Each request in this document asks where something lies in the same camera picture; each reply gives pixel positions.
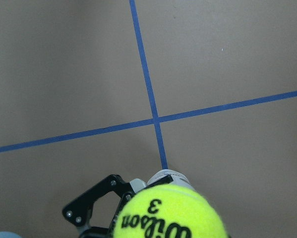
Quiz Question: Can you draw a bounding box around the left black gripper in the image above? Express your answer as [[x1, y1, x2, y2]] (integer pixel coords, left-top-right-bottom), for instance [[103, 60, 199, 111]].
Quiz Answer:
[[62, 175, 136, 238]]

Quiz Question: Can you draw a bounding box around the yellow Wilson 3 tennis ball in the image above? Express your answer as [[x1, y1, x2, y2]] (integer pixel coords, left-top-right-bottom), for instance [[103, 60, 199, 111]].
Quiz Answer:
[[113, 184, 229, 238]]

